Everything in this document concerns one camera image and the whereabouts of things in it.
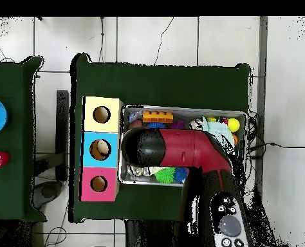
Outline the silver mesh bin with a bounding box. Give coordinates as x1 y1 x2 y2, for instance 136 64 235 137
118 104 248 190

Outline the wooden three-hole box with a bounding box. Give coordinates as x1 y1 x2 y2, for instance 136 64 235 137
80 96 124 203

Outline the blue spiky rubber ball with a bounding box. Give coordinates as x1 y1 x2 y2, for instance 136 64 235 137
173 167 190 184
146 122 168 130

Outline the orange building brick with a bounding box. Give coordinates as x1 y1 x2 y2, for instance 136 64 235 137
142 111 174 124

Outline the brown toy ball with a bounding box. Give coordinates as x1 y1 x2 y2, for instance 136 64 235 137
128 120 144 130

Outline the purple spiky rubber ball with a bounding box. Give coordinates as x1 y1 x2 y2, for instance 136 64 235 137
171 120 187 130

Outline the green spiky rubber ball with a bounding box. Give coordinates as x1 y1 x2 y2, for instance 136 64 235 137
154 167 177 185

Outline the dark green tablecloth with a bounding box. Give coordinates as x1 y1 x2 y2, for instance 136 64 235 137
69 52 252 224
0 55 48 223

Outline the mint green cloth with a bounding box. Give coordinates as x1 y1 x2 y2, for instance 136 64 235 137
201 116 236 153

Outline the yellow ball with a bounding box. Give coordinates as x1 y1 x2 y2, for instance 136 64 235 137
227 117 241 134

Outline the thin black cable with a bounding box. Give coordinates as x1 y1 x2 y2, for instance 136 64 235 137
153 17 174 66

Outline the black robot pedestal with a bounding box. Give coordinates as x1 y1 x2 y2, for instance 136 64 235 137
125 219 187 247

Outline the black power cable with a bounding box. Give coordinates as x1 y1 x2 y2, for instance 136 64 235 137
246 142 305 155

